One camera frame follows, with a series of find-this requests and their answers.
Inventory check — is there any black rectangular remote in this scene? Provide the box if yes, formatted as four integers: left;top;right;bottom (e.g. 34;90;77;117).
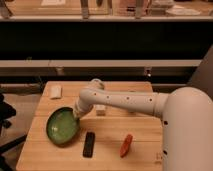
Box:
83;132;95;158

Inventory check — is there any orange carrot toy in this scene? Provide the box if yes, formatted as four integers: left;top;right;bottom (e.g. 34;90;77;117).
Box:
120;134;133;157

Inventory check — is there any black office chair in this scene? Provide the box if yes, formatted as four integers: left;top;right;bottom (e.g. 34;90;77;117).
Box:
0;93;27;171

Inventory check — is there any white block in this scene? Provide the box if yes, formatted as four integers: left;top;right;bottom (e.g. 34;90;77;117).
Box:
96;105;106;116
50;85;62;99

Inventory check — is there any green ceramic bowl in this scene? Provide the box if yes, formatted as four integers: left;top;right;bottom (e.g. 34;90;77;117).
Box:
46;107;80;146

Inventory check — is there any white block left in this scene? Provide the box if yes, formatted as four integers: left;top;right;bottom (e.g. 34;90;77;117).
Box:
50;85;62;99

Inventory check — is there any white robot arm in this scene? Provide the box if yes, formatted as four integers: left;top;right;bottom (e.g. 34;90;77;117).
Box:
74;79;213;171

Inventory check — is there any white block center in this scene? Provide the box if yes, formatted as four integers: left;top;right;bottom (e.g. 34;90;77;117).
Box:
96;105;106;116

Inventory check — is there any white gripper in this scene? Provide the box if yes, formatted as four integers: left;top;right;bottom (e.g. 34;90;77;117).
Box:
73;98;91;119

